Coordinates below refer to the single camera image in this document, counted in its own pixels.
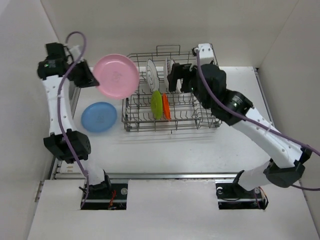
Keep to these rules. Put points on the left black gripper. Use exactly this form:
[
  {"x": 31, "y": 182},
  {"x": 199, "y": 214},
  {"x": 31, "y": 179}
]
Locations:
[{"x": 89, "y": 80}]

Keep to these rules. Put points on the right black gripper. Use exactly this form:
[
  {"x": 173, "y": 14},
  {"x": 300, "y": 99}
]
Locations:
[{"x": 176, "y": 73}]

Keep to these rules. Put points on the plain white ceramic plate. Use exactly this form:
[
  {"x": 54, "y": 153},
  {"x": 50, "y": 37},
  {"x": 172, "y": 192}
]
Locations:
[{"x": 166, "y": 72}]

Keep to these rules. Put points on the white plate with red pattern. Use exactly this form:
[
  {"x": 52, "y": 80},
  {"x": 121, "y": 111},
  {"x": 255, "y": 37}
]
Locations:
[{"x": 172, "y": 61}]

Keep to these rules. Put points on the pink plastic plate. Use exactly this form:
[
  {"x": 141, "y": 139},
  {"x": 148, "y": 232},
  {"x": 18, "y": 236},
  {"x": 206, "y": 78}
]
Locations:
[{"x": 117, "y": 75}]

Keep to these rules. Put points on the blue plastic plate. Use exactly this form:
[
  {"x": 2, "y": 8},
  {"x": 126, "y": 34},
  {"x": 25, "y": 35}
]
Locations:
[{"x": 99, "y": 117}]

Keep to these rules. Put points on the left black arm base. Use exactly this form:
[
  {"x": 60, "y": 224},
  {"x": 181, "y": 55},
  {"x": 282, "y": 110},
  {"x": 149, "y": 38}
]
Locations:
[{"x": 105, "y": 197}]

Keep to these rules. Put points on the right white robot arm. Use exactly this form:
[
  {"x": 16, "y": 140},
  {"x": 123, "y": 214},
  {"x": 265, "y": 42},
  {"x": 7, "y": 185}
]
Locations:
[{"x": 287, "y": 156}]

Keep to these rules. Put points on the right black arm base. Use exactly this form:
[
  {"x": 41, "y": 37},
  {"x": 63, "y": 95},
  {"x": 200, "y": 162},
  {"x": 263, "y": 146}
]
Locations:
[{"x": 234, "y": 197}]

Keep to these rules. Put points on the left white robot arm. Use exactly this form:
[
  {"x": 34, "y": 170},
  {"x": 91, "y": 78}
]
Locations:
[{"x": 61, "y": 67}]

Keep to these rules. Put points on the white plate with grey pattern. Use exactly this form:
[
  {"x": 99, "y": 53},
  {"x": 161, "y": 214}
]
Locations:
[{"x": 152, "y": 76}]

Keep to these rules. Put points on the orange plastic plate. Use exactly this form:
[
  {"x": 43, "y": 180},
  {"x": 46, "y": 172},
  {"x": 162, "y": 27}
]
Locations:
[{"x": 166, "y": 107}]

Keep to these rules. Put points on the green plastic plate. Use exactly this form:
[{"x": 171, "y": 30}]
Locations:
[{"x": 156, "y": 104}]

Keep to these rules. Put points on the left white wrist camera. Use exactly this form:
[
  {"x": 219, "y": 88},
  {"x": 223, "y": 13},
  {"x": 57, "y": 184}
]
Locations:
[{"x": 74, "y": 51}]

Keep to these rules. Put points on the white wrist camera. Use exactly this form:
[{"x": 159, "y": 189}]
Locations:
[
  {"x": 74, "y": 51},
  {"x": 206, "y": 53}
]

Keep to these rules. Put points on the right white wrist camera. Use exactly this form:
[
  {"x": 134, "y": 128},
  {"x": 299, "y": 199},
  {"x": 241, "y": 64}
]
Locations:
[{"x": 206, "y": 53}]

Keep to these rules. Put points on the grey wire dish rack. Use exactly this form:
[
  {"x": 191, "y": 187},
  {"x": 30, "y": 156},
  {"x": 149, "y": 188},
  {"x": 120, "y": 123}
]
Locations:
[{"x": 185, "y": 110}]

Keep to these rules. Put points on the aluminium rail across table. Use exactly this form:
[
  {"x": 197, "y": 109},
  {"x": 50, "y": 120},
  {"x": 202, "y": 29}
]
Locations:
[{"x": 150, "y": 176}]

